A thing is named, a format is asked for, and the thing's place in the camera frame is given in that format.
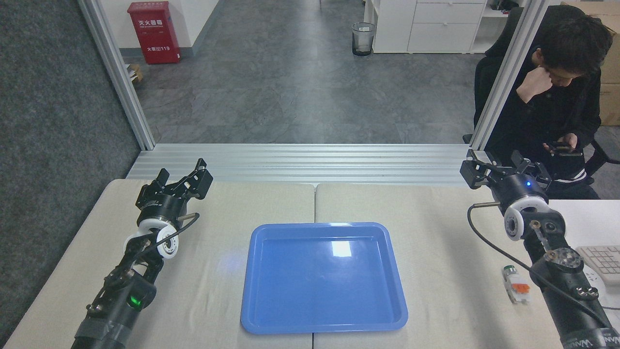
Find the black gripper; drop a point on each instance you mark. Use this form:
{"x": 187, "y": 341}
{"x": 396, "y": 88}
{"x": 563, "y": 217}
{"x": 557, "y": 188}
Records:
{"x": 520, "y": 189}
{"x": 161, "y": 203}

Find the black phone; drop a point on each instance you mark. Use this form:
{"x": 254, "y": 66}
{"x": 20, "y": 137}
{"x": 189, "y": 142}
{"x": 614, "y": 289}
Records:
{"x": 562, "y": 149}

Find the white switch part orange green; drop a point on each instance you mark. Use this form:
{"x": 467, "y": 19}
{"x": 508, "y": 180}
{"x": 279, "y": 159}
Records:
{"x": 516, "y": 286}

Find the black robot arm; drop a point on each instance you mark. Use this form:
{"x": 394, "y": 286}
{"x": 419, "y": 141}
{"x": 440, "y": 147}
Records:
{"x": 566, "y": 286}
{"x": 121, "y": 305}

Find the blue plastic tray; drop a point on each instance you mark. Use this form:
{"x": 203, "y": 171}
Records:
{"x": 323, "y": 278}

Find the person's left hand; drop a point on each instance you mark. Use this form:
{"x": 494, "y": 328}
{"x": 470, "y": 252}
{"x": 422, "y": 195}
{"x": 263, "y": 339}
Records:
{"x": 567, "y": 141}

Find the person's right hand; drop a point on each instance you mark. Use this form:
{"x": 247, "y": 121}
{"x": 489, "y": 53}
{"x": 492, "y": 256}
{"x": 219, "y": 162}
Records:
{"x": 533, "y": 85}

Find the person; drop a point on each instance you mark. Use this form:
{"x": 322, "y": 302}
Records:
{"x": 547, "y": 121}

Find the small cardboard box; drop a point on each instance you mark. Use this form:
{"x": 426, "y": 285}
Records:
{"x": 134, "y": 72}

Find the white keyboard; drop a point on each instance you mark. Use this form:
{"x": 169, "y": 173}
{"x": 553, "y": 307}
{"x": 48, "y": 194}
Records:
{"x": 605, "y": 261}

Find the black office chair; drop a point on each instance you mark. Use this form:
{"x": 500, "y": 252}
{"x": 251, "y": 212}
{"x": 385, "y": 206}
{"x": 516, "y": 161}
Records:
{"x": 503, "y": 34}

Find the white open shelf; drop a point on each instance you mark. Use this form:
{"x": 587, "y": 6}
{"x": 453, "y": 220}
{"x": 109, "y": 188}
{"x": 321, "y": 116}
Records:
{"x": 495, "y": 26}

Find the white power strip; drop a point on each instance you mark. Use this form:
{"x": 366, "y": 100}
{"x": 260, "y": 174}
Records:
{"x": 596, "y": 286}

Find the red fire extinguisher box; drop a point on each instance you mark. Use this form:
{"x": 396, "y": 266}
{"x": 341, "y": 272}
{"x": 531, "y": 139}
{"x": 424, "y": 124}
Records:
{"x": 154, "y": 33}

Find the white drawer cabinet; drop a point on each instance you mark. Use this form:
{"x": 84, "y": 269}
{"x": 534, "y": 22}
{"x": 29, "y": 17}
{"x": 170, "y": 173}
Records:
{"x": 436, "y": 29}

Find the dark mesh waste bin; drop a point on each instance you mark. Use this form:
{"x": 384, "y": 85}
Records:
{"x": 363, "y": 39}

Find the silver aluminium post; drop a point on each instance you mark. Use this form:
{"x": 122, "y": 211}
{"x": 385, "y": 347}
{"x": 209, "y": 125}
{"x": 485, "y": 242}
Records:
{"x": 118, "y": 77}
{"x": 508, "y": 72}

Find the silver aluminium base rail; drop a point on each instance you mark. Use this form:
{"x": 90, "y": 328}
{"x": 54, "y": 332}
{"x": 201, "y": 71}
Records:
{"x": 300, "y": 162}

